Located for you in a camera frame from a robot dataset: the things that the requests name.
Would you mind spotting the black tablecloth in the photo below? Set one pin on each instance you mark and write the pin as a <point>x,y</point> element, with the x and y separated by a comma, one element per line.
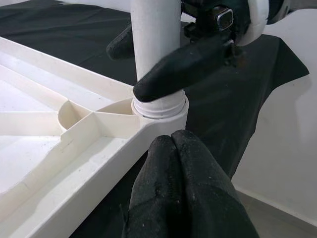
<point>235,99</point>

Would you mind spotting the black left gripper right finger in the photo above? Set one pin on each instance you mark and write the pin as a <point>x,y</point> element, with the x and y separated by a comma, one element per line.
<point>210,198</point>

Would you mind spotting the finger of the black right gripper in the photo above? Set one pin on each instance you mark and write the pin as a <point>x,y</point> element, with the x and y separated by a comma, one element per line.
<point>121,45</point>
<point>183,67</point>

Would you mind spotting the white plastic children table top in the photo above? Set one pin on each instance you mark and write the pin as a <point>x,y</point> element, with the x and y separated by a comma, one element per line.
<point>74,138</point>

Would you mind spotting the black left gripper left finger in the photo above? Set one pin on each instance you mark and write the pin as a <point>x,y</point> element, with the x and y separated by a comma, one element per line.
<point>158,193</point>

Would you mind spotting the white plastic table leg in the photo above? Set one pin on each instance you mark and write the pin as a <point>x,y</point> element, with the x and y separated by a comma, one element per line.
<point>156,37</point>

